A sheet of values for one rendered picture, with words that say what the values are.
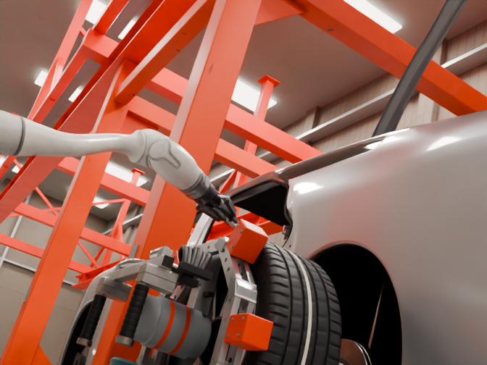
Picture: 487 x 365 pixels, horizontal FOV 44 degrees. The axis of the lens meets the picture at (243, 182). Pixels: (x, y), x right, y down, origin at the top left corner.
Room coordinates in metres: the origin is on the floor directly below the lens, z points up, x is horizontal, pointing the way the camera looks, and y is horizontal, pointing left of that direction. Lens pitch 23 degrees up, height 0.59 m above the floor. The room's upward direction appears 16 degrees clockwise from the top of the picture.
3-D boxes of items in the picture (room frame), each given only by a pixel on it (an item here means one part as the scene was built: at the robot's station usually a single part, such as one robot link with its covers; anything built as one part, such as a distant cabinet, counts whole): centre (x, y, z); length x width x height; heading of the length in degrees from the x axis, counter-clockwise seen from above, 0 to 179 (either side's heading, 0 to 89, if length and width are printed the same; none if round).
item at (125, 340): (1.52, 0.17, 0.83); 0.04 x 0.04 x 0.16
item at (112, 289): (1.84, 0.29, 0.93); 0.09 x 0.05 x 0.05; 115
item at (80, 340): (1.82, 0.31, 0.83); 0.04 x 0.04 x 0.16
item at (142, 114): (4.61, -0.19, 2.54); 2.58 x 0.12 x 0.42; 115
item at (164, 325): (1.74, 0.10, 0.85); 0.21 x 0.14 x 0.14; 115
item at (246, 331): (1.49, -0.11, 0.85); 0.09 x 0.08 x 0.07; 25
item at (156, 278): (1.53, 0.14, 0.93); 0.09 x 0.05 x 0.05; 115
